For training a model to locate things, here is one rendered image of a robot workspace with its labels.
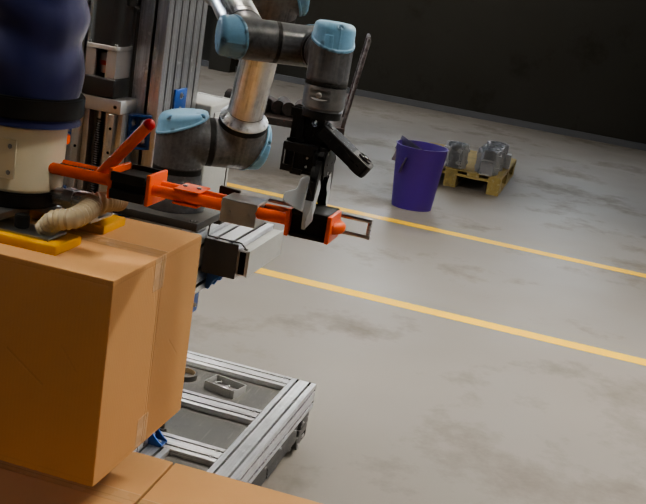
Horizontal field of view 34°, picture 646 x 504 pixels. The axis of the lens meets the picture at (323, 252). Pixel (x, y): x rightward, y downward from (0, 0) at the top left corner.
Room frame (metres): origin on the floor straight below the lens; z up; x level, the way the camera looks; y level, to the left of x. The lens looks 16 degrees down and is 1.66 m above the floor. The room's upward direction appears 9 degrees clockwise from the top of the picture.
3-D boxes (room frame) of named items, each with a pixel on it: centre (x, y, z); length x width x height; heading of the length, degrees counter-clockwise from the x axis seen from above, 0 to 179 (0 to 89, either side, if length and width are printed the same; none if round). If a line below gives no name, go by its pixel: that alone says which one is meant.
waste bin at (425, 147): (7.62, -0.58, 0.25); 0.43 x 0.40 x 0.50; 49
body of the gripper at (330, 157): (1.85, 0.05, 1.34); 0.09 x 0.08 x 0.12; 77
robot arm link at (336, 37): (1.86, 0.04, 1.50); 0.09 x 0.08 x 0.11; 18
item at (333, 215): (1.84, 0.03, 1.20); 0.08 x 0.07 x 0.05; 77
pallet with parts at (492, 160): (9.19, -1.09, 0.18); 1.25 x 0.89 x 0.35; 169
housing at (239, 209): (1.88, 0.16, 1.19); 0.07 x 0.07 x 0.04; 77
